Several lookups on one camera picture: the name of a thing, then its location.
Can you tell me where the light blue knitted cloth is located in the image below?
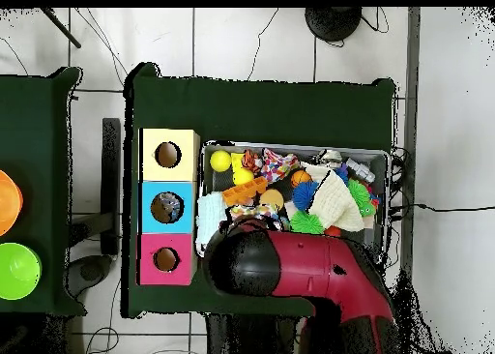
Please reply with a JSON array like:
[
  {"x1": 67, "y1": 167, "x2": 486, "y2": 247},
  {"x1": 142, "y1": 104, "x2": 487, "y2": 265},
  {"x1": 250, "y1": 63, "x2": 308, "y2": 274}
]
[{"x1": 195, "y1": 191, "x2": 228, "y2": 256}]

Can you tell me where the thin black floor cable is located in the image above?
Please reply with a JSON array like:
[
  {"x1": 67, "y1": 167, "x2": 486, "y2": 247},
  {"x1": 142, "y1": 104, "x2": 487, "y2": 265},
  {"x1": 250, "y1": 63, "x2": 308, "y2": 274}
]
[{"x1": 247, "y1": 7, "x2": 279, "y2": 81}]

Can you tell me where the black power cable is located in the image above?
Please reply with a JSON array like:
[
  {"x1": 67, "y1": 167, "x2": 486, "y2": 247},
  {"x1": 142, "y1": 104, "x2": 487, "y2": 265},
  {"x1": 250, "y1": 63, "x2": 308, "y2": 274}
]
[{"x1": 390, "y1": 203, "x2": 495, "y2": 213}]

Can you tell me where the clear plastic bottle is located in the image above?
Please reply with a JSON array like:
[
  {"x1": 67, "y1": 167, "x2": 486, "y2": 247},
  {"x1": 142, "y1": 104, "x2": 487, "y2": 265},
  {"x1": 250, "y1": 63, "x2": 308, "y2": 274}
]
[{"x1": 165, "y1": 200, "x2": 184, "y2": 221}]

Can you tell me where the black rod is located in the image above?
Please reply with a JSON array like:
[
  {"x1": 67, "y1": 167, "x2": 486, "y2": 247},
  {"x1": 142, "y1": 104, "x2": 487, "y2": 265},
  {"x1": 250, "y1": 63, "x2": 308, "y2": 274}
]
[{"x1": 40, "y1": 7, "x2": 82, "y2": 49}]

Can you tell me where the green spiky caterpillar toy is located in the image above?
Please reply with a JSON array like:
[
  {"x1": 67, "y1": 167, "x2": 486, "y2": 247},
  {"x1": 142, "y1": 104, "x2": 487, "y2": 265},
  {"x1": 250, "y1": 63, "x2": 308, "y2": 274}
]
[{"x1": 346, "y1": 178, "x2": 378, "y2": 219}]

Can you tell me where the wooden box with three holes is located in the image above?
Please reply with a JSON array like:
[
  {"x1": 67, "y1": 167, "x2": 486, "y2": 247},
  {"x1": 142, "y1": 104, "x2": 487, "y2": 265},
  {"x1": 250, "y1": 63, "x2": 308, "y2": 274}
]
[{"x1": 136, "y1": 128, "x2": 201, "y2": 286}]

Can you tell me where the green plastic bowl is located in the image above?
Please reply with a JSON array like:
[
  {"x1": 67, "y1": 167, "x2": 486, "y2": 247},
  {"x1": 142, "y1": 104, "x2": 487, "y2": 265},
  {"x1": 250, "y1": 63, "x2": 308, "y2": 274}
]
[{"x1": 0, "y1": 242, "x2": 43, "y2": 301}]

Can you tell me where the cream knitted cloth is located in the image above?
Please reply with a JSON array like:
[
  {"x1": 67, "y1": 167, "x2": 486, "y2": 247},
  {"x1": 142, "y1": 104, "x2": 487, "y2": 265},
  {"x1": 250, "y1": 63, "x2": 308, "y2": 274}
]
[{"x1": 299, "y1": 161, "x2": 366, "y2": 233}]

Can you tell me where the yellow ball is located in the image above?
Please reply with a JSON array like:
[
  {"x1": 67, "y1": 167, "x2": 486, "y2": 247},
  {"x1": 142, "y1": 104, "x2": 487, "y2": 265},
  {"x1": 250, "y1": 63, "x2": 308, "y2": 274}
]
[
  {"x1": 209, "y1": 149, "x2": 232, "y2": 173},
  {"x1": 231, "y1": 166, "x2": 255, "y2": 186}
]

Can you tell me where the orange toy building brick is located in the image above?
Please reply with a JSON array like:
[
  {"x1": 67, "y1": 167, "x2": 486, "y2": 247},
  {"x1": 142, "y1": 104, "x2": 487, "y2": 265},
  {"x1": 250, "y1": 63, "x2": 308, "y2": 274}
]
[{"x1": 221, "y1": 175, "x2": 269, "y2": 207}]

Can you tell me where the green spiky rubber ball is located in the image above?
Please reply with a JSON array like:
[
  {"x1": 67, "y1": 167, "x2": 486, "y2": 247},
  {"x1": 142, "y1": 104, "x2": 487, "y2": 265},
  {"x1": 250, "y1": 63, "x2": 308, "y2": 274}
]
[{"x1": 289, "y1": 210, "x2": 325, "y2": 235}]

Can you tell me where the orange plastic bowl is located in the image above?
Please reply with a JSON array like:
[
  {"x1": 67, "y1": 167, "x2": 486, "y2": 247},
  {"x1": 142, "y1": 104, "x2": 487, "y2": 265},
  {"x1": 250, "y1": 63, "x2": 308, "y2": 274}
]
[{"x1": 0, "y1": 169, "x2": 24, "y2": 237}]

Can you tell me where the colourful dotted cloth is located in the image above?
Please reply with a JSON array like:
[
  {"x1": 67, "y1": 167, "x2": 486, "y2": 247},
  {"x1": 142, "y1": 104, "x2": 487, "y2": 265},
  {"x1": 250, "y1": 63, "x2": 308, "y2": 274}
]
[
  {"x1": 260, "y1": 147, "x2": 300, "y2": 184},
  {"x1": 229, "y1": 203, "x2": 283, "y2": 231}
]

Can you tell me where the blue spiky rubber ball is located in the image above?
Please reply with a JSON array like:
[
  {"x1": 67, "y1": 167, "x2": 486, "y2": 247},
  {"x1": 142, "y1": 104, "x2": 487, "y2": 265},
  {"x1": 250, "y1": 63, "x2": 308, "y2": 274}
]
[{"x1": 290, "y1": 181, "x2": 319, "y2": 211}]

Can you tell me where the black round stand base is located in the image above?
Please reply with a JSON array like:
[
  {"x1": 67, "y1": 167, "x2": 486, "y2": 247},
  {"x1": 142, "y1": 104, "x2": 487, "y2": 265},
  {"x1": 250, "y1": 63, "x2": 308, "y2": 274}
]
[{"x1": 304, "y1": 7, "x2": 363, "y2": 43}]

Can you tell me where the silver wire mesh bin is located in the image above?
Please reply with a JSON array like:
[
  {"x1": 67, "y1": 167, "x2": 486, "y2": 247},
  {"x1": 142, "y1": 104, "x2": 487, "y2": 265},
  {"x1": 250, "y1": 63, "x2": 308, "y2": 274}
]
[{"x1": 195, "y1": 138, "x2": 392, "y2": 268}]

